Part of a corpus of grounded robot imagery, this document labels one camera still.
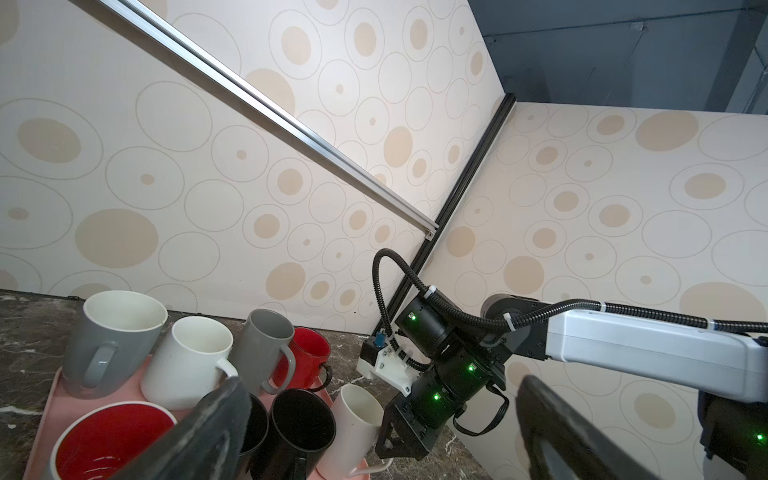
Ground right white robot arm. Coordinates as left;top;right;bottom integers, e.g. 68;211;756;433
375;288;767;479

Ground red upside-down mug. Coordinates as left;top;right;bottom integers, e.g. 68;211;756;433
287;327;333;392

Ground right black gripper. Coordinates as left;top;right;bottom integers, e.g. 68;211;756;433
375;368;480;460

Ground black upside-down mug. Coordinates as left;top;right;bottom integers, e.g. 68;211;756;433
235;395;269;480

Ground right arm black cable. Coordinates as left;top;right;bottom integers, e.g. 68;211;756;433
370;247;768;439

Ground dark grey upside-down mug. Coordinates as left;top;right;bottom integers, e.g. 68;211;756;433
229;309;296;397

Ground pink upside-down mug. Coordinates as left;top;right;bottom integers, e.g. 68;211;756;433
316;384;393;479

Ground white teapot-like mug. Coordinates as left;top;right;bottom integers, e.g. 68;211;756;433
140;316;239;411

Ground black mug white base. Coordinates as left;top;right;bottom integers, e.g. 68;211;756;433
250;389;337;480

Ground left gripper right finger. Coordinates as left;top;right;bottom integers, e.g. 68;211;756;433
516;375;654;479

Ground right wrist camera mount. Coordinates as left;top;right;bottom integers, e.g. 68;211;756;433
356;337;420;397

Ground pink rectangular tray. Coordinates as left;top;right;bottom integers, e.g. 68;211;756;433
22;353;372;480

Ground light grey mug white inside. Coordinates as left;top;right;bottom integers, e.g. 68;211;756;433
62;290;168;400

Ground silver rail back wall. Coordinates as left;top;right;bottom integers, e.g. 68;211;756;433
101;1;438;239

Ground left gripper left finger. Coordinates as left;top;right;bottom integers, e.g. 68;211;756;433
113;377;251;479

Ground black frame post right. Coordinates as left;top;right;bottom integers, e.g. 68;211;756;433
368;92;518;337

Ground white mug red inside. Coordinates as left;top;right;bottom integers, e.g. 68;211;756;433
41;401;177;479

